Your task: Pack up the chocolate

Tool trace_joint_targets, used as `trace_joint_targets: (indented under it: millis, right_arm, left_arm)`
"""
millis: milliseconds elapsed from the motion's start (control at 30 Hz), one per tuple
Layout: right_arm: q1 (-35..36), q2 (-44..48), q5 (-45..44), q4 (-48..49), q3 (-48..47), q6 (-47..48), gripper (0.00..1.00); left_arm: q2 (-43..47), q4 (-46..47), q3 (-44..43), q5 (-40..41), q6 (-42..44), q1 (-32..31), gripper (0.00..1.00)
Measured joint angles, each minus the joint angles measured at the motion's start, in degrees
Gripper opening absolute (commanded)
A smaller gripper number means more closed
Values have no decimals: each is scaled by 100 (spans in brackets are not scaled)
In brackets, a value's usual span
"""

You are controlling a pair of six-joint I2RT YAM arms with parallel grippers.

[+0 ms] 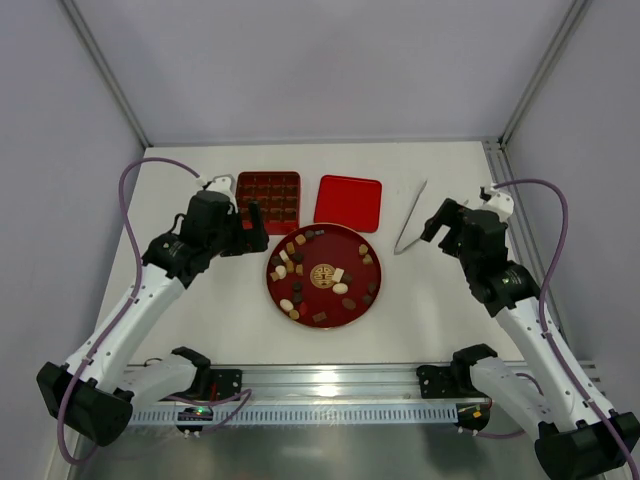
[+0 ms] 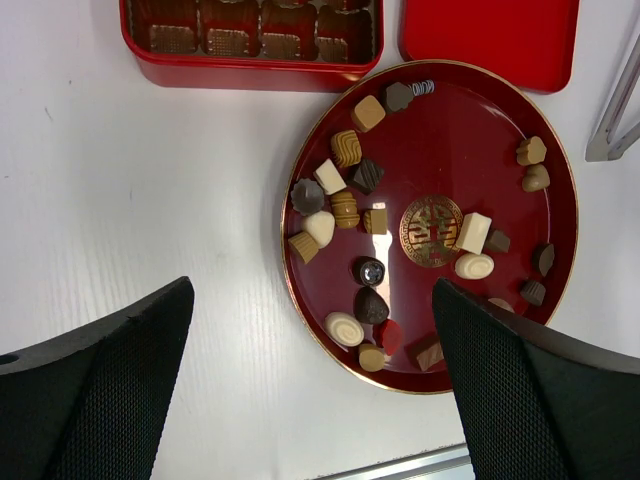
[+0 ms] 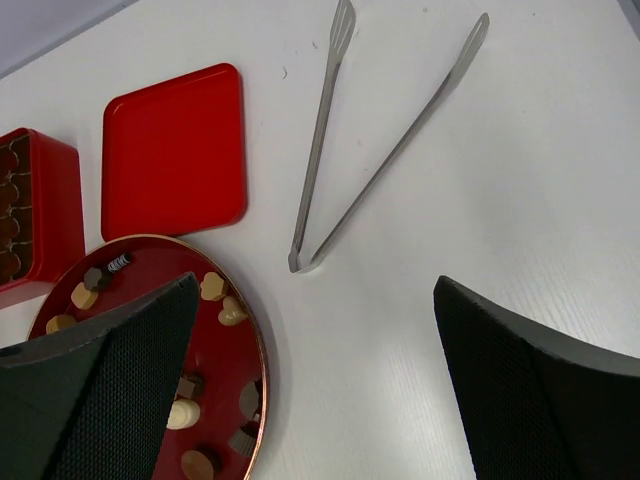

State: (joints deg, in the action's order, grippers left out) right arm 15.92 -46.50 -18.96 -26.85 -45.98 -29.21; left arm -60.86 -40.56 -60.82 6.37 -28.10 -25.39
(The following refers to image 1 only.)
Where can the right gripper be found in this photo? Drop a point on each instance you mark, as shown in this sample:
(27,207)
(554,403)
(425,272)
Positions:
(456,226)

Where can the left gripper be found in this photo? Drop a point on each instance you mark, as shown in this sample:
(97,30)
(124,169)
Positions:
(242,232)

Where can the metal tongs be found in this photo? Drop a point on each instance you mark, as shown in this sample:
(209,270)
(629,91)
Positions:
(398,249)

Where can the white square chocolate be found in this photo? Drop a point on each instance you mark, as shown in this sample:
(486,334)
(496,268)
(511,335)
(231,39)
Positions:
(337,275)

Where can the white oval swirl chocolate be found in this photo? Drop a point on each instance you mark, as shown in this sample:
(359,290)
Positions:
(340,288)

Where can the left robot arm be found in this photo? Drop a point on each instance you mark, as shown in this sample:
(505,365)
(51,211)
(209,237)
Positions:
(90,392)

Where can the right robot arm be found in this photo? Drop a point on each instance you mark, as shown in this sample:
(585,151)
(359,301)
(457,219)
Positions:
(576,431)

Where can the red chocolate box with tray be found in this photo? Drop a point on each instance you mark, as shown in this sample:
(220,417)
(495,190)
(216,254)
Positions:
(278,194)

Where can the white dome chocolate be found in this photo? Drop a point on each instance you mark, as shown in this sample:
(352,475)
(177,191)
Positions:
(281,271)

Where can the white round swirl chocolate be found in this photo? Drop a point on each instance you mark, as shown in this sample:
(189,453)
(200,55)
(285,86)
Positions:
(286,304)

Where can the brown rectangular chocolate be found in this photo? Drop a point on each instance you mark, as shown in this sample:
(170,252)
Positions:
(319,317)

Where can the round dark red plate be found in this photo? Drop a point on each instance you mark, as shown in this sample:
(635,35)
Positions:
(337,248)

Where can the red box lid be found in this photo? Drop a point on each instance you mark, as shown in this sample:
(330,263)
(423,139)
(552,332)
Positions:
(349,201)

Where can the left camera mount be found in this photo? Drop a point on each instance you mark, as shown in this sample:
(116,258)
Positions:
(224,184)

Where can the camera mount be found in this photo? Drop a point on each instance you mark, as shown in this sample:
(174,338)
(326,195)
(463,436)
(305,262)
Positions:
(224,184)
(496,201)

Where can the right camera mount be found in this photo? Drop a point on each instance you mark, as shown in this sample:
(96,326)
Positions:
(496,201)

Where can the aluminium rail with cable duct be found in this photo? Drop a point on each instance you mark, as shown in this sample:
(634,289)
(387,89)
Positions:
(330,395)

